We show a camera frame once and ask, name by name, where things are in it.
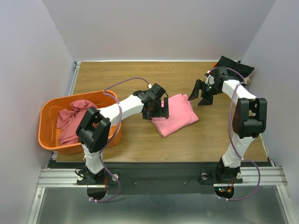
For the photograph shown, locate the aluminium frame rail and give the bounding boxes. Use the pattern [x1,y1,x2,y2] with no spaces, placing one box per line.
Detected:
[37,62,81,188]

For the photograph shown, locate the dusty rose shirt in basket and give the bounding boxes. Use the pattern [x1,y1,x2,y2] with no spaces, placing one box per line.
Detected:
[57,99,98,146]

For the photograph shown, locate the folded beige t shirt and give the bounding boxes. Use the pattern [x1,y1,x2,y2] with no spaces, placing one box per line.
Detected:
[244,75,251,86]

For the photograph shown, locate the orange plastic basket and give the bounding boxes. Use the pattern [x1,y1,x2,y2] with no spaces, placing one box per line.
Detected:
[38,91,116,155]

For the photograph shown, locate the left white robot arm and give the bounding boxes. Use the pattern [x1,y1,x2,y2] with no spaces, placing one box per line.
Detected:
[76,84,169,184]

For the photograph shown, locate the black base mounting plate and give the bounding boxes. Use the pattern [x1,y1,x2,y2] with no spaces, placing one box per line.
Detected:
[48,161,257,196]

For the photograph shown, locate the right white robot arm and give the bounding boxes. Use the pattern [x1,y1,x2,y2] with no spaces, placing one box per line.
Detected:
[188,66,267,182]

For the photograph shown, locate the light pink t shirt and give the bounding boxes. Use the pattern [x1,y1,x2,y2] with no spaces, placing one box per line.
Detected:
[151,94,199,137]

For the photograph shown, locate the folded black t shirt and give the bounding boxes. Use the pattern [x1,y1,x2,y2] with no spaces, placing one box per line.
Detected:
[216,56,255,78]

